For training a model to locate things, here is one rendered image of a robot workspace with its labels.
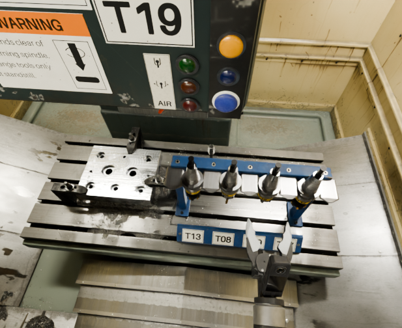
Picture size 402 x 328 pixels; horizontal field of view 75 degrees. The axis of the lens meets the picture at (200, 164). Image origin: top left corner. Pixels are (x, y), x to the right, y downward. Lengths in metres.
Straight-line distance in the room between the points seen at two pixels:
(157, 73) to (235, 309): 0.97
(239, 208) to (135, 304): 0.55
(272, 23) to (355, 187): 0.87
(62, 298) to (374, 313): 1.23
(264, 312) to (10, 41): 0.67
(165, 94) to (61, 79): 0.14
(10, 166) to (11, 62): 1.27
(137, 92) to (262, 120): 1.47
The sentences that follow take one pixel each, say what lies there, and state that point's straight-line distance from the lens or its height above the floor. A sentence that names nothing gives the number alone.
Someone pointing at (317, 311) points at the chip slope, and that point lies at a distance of 1.24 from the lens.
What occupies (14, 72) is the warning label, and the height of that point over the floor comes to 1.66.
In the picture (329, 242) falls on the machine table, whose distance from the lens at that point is 1.13.
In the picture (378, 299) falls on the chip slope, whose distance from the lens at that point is 1.25.
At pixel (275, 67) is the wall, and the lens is 1.63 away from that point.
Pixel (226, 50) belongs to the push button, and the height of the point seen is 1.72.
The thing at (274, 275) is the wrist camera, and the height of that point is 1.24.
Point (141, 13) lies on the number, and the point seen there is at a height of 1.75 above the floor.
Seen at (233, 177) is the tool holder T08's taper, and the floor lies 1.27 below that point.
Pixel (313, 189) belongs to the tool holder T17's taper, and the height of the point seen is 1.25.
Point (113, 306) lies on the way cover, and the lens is 1.21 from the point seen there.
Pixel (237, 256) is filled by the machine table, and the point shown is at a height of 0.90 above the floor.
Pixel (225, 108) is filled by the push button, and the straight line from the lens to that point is 0.35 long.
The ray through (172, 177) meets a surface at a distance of 0.77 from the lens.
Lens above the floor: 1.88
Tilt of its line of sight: 57 degrees down
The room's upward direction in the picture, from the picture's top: 1 degrees counter-clockwise
